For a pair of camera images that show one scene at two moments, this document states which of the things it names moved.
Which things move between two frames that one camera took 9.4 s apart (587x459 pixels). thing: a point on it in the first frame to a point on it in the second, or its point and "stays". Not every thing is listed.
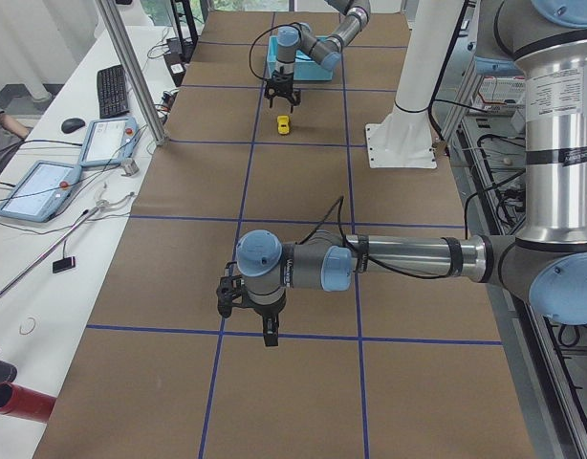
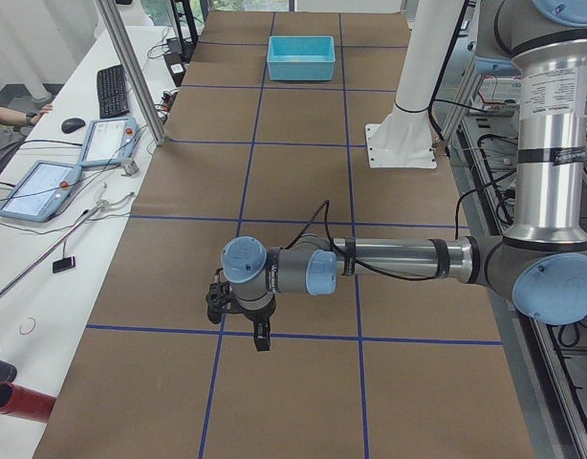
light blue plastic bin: x=305 y=69 stays
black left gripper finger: x=271 y=329 to x=262 y=335
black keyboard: x=112 y=92 stays
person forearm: x=19 y=131 to x=9 y=116
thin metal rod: x=40 y=258 stays
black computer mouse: x=72 y=124 stays
